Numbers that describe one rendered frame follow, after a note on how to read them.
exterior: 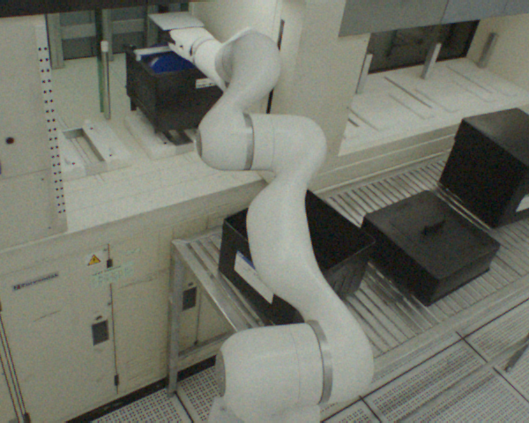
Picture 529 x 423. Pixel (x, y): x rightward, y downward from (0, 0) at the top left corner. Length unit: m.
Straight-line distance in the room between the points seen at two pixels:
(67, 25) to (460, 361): 2.02
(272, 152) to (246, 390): 0.40
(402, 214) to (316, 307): 0.82
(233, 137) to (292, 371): 0.39
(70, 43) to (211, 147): 1.32
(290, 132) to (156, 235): 0.68
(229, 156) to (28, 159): 0.49
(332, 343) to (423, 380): 1.58
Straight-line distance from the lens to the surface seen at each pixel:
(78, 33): 2.16
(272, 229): 0.86
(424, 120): 2.14
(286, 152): 0.94
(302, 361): 0.79
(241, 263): 1.35
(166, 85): 1.53
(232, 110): 0.94
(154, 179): 1.56
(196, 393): 2.13
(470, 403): 2.40
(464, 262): 1.55
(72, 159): 1.59
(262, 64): 0.98
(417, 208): 1.67
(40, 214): 1.35
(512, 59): 2.71
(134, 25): 2.22
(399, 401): 2.28
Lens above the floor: 1.81
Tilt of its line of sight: 39 degrees down
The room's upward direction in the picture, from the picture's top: 11 degrees clockwise
